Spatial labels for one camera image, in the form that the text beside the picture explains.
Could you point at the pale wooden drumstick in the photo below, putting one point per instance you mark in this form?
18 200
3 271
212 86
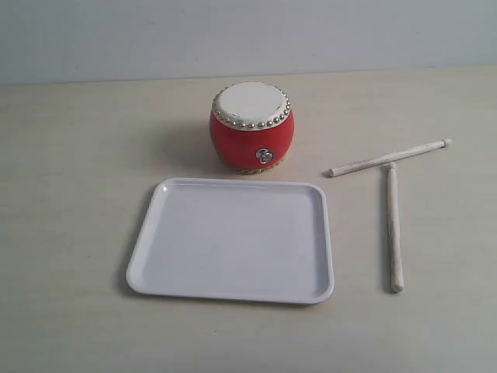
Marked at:
397 278
390 157

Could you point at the small red drum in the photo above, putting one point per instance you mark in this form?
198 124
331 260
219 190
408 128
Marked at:
251 125

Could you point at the white rectangular plastic tray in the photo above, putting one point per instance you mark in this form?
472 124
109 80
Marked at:
234 240

